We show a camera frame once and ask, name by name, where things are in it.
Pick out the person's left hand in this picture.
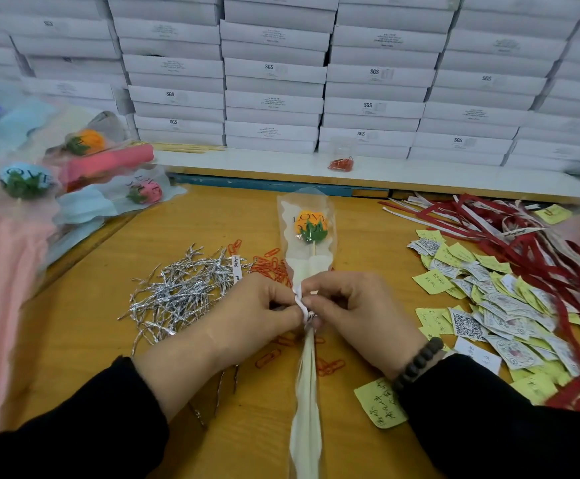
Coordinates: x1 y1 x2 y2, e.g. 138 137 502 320
133 272 303 422

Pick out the person's right hand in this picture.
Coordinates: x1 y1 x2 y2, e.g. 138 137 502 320
300 269 431 383

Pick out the single white ribbon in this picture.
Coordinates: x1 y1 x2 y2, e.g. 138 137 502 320
292 289 319 330

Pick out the orange rose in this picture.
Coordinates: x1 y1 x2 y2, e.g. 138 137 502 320
275 189 339 479

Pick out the pile of yellow white tags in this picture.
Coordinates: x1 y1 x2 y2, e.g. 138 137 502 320
353 176 580 430

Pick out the pile of red ribbons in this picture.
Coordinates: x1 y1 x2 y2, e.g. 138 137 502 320
382 194 580 415

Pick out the pile of flowers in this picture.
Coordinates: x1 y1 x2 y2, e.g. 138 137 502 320
0 73 186 445

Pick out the person's left forearm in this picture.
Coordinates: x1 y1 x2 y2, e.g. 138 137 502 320
0 356 172 479

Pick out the person's right forearm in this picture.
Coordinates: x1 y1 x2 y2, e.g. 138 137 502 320
398 352 580 479

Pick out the pile of silver twist ties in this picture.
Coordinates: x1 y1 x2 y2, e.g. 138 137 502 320
120 244 246 427

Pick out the pile of orange paper clips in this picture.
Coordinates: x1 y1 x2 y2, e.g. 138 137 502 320
228 239 349 377

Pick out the small bag of red clips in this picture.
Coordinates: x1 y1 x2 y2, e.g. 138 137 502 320
328 144 356 174

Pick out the long white board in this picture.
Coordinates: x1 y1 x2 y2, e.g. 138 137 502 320
155 146 580 204

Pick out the wooden sticks bundle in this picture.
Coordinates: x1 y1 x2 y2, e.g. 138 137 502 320
152 142 226 154

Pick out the black bead bracelet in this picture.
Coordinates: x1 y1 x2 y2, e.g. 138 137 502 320
394 337 446 392

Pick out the wall of stacked white boxes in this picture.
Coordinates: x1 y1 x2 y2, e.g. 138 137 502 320
0 0 580 176

